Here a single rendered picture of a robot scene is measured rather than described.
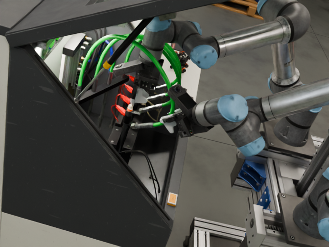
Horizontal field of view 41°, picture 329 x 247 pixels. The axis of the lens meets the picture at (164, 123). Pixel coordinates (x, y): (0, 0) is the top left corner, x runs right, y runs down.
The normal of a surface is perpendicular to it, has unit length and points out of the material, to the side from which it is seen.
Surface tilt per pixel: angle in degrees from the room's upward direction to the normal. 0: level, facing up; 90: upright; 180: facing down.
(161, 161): 0
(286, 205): 0
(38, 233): 90
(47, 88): 90
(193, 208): 0
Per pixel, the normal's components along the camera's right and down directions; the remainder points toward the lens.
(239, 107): 0.55, -0.11
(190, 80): 0.25, -0.78
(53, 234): -0.14, 0.56
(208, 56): 0.40, 0.64
